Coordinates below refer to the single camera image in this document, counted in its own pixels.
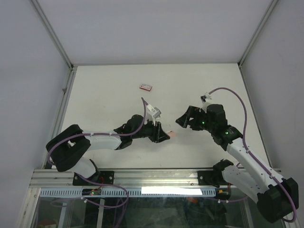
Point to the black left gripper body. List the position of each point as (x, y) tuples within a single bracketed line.
[(147, 130)]

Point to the aluminium frame post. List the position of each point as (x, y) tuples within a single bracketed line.
[(268, 12), (49, 29)]

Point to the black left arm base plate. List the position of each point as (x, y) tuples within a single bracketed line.
[(103, 177)]

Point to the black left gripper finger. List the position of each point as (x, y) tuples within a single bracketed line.
[(160, 132), (159, 140)]

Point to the right aluminium frame post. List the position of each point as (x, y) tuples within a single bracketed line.
[(268, 12)]

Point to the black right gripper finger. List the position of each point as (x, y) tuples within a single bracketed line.
[(182, 122), (185, 118)]

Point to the aluminium mounting rail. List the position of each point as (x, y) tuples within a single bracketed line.
[(127, 178)]

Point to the left aluminium frame post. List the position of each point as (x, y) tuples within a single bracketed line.
[(49, 29)]

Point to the red white staple box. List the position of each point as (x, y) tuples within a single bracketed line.
[(145, 87)]

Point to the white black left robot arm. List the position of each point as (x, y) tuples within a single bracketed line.
[(66, 150)]

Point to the white slotted cable duct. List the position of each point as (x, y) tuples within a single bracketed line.
[(130, 192)]

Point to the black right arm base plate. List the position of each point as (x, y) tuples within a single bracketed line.
[(206, 178)]

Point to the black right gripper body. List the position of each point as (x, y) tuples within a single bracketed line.
[(200, 122)]

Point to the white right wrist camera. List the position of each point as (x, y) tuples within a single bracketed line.
[(206, 100)]

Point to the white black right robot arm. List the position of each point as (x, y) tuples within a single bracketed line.
[(274, 195)]

